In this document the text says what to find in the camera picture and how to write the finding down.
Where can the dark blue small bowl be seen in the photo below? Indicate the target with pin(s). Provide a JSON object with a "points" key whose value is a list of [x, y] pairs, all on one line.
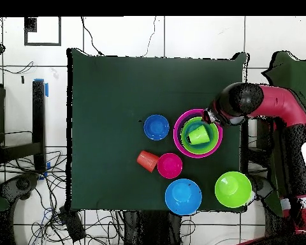
{"points": [[156, 127]]}

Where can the lime green large bowl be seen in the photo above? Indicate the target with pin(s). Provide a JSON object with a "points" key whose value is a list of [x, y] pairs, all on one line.
{"points": [[233, 189], [216, 139]]}

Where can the turquoise bowl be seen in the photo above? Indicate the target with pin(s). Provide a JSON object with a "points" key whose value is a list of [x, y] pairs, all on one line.
{"points": [[209, 146]]}

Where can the black stand base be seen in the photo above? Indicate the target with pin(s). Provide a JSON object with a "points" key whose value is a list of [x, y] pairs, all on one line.
{"points": [[23, 183], [260, 186]]}

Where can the red small bowl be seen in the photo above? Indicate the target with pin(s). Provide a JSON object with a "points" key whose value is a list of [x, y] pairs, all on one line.
{"points": [[169, 166]]}

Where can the orange cup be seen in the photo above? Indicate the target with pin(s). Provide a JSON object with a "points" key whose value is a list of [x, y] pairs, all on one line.
{"points": [[147, 161]]}

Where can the blue large bowl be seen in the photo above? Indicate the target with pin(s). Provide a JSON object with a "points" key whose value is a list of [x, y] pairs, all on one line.
{"points": [[183, 197]]}

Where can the black post stand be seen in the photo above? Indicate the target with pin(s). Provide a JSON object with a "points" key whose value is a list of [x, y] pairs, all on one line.
{"points": [[38, 122]]}

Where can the lime green small cup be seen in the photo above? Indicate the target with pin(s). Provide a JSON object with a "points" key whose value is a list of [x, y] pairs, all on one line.
{"points": [[199, 135]]}

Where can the pink large bowl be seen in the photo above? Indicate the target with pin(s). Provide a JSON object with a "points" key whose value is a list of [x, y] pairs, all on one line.
{"points": [[175, 132]]}

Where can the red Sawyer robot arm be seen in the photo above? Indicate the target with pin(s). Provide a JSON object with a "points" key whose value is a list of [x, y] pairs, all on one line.
{"points": [[278, 104]]}

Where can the blue tape strip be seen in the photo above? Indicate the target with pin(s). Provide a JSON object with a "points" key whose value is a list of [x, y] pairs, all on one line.
{"points": [[46, 89]]}

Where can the black square floor frame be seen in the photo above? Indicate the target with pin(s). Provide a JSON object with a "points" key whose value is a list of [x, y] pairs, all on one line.
{"points": [[30, 24]]}

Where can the dark green table cloth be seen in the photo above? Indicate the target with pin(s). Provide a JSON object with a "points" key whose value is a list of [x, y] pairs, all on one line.
{"points": [[117, 89]]}

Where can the black floor box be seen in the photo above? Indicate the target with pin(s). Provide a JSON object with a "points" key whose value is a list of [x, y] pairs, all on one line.
{"points": [[72, 224]]}

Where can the purple shallow bowl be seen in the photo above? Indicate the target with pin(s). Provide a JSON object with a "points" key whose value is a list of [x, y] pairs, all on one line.
{"points": [[179, 130]]}

